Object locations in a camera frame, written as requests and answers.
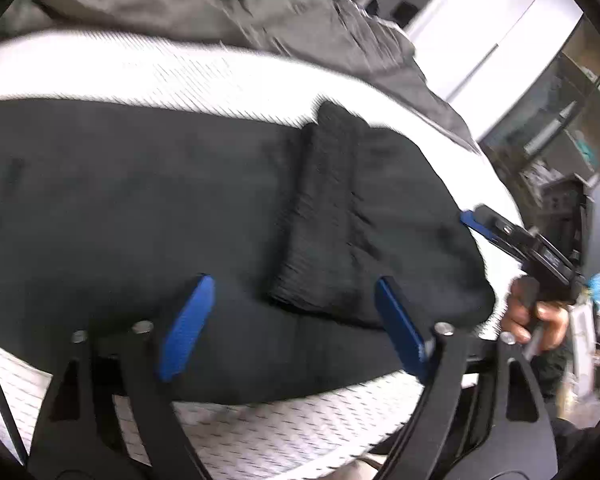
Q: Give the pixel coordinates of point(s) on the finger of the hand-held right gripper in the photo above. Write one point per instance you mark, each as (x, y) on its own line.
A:
(497, 222)
(469, 221)

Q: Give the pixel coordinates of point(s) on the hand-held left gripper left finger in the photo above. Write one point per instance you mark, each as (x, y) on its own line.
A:
(187, 327)

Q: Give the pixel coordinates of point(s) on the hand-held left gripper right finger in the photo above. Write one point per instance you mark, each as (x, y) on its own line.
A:
(400, 325)

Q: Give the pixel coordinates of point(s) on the black pants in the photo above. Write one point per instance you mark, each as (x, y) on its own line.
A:
(130, 185)

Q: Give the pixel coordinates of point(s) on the person's right hand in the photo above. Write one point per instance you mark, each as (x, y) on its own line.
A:
(552, 317)

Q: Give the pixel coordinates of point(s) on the glass door cabinet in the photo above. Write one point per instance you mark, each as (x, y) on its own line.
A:
(555, 125)

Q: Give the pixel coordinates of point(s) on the white mattress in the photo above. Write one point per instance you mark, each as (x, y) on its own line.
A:
(280, 435)

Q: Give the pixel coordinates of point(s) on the white wardrobe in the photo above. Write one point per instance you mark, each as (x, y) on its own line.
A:
(480, 35)

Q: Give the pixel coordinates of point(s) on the black box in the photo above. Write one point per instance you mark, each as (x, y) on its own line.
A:
(404, 14)

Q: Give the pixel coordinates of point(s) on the grey duvet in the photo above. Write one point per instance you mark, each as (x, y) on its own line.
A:
(155, 0)

